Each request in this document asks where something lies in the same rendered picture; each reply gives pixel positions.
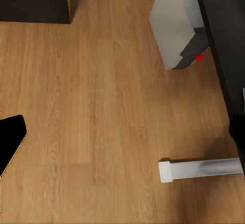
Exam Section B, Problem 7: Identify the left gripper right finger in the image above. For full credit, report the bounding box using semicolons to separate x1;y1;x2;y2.
229;114;245;155

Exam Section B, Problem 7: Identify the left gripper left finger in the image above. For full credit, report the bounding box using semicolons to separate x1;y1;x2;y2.
0;115;27;176

